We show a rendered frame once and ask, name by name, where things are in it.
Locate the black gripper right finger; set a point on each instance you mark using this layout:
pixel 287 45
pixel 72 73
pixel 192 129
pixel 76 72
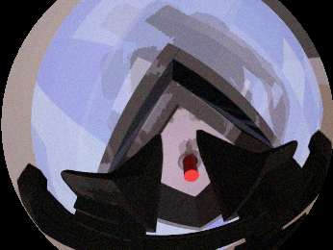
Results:
pixel 235 172

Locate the red peg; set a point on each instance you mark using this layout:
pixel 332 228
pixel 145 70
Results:
pixel 190 168

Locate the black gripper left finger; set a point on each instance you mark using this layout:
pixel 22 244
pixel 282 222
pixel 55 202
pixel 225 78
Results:
pixel 135 185

